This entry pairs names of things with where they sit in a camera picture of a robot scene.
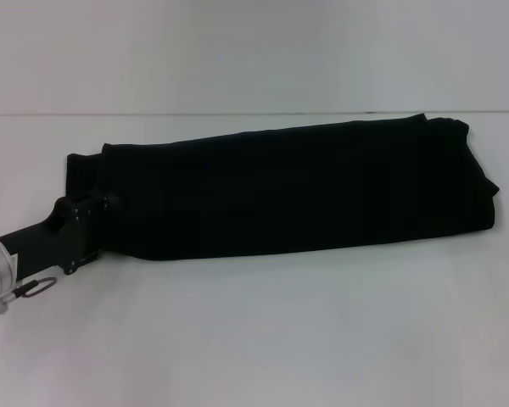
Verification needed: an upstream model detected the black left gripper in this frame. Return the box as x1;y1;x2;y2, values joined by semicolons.
0;189;120;276

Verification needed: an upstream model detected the black shirt with FREE print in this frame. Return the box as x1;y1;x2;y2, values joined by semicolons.
65;113;501;262

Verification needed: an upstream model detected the cable with silver plug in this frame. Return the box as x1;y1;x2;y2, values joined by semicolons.
0;276;59;316

